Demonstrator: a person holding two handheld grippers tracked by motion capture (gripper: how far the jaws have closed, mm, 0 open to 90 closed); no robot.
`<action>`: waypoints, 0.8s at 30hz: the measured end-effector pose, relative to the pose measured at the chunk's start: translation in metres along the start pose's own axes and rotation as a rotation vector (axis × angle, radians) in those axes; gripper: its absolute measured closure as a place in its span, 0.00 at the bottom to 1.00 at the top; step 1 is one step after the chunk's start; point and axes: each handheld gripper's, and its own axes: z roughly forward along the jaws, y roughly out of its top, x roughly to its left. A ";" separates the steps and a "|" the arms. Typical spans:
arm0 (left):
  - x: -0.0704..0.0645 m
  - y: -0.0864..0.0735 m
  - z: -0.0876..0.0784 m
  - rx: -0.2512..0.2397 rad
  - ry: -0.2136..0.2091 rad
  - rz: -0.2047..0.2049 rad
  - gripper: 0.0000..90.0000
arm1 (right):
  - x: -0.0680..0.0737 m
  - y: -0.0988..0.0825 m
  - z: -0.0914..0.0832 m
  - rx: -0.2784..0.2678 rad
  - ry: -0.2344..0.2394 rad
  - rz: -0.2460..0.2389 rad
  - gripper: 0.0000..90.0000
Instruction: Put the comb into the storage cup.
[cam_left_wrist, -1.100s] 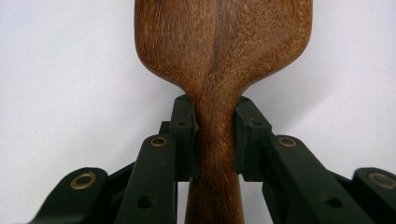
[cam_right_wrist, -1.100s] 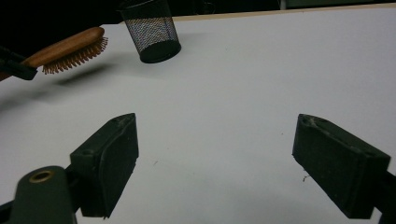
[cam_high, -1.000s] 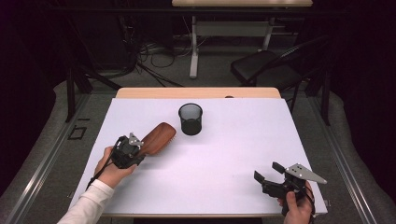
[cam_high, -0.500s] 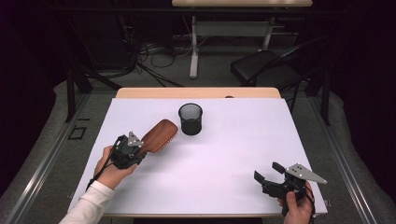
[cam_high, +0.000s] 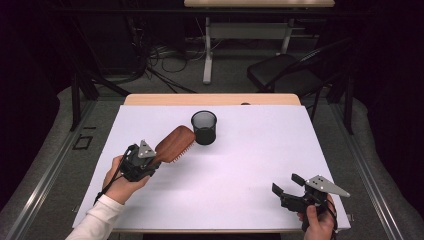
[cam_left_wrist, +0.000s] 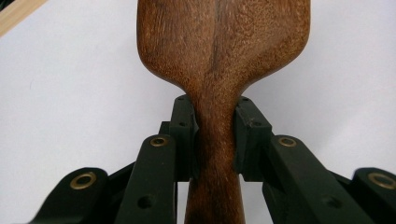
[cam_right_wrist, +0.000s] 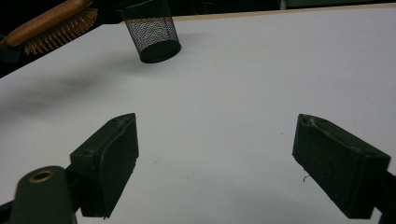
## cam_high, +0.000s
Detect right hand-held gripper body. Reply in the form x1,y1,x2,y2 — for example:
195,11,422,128
279,174,352,232

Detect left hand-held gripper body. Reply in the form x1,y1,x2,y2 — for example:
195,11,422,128
119,139,161,183

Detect wooden hairbrush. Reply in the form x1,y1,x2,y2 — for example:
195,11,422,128
151,125,197,168

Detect black mesh cup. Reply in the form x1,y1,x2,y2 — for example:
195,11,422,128
190,110,218,146

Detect person's left hand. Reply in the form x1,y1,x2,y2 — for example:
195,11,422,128
101,155,151,205

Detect person's right hand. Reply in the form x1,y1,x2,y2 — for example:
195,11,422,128
297,195,337,240

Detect white table sheet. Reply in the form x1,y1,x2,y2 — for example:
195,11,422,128
72,104,352,231

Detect black metal stand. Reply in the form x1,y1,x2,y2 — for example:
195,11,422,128
68,13,132,133
326,71,355,136

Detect black folding chair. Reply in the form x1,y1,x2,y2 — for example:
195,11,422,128
246,37,354,101

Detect white-legged desk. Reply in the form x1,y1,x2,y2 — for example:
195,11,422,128
183,0,336,85

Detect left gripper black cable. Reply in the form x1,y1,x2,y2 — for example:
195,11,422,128
94,143,138,205

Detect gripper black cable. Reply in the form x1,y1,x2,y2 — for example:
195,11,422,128
94,143,138,205
324,198,339,233

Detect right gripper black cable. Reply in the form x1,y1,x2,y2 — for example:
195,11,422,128
324,198,339,233

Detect grey floor rail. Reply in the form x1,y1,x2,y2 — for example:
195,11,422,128
6,99,98,240
332,102,406,240

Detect bundle of floor cables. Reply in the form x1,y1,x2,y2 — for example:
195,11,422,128
128,16,198,94

